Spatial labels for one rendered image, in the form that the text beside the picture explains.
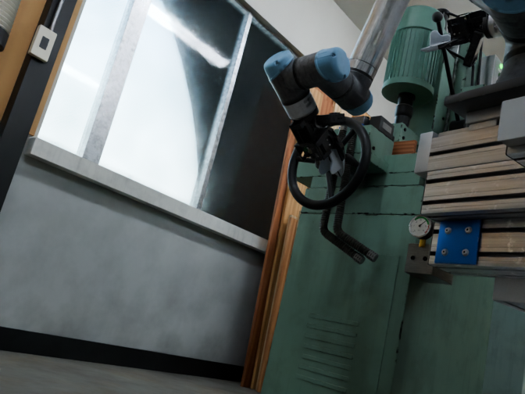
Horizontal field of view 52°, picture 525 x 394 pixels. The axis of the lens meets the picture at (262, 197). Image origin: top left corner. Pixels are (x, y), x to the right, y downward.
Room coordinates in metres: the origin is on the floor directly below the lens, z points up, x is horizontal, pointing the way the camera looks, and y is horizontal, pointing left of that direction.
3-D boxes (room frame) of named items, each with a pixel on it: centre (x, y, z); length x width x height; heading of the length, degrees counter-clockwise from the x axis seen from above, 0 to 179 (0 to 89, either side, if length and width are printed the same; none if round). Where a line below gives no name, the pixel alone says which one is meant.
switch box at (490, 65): (1.82, -0.74, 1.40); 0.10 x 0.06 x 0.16; 133
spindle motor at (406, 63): (1.70, -0.41, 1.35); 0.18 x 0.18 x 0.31
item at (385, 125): (1.56, -0.27, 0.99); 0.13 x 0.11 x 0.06; 43
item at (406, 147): (1.63, -0.36, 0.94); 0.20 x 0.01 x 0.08; 43
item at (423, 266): (1.41, -0.48, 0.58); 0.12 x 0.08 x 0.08; 133
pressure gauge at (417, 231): (1.37, -0.43, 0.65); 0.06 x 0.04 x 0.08; 43
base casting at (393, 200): (1.78, -0.49, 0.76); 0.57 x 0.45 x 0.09; 133
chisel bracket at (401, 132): (1.71, -0.42, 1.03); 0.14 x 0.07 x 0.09; 133
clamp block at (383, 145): (1.57, -0.27, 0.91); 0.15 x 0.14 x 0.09; 43
